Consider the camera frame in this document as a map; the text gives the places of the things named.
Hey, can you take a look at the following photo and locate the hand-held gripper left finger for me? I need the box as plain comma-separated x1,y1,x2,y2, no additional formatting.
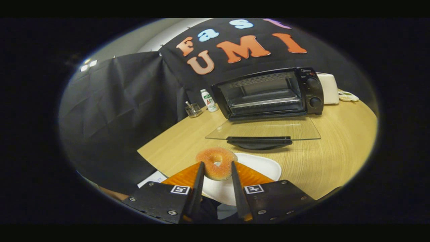
122,161,205,224

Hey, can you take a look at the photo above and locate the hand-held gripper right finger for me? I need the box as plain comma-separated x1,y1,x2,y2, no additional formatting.
231,161,317,223

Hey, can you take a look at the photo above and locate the sugared donut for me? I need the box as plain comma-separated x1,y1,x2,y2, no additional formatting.
196,147,238,181

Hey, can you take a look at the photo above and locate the black toaster oven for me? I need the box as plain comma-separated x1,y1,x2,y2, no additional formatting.
205,67,325,150

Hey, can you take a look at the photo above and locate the white bread toaster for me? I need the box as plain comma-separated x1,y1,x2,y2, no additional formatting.
316,72,340,105

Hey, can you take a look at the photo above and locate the white plate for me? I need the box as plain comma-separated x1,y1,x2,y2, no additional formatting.
202,153,282,206

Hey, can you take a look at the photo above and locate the white paper sheet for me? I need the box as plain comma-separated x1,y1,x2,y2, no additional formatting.
137,171,168,189

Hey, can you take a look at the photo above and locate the small metal mesh holder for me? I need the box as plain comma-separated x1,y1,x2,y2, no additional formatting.
185,101,203,118

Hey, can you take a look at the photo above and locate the small white bottle green label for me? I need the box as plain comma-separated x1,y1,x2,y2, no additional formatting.
201,89,218,112

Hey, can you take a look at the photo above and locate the black backdrop cloth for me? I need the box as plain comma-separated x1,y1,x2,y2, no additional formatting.
59,18,380,195

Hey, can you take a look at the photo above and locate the small white dish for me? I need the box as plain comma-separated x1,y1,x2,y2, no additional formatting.
338,91,359,102

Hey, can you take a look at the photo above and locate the small ceiling light panel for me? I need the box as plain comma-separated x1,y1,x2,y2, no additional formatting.
80,59,98,72

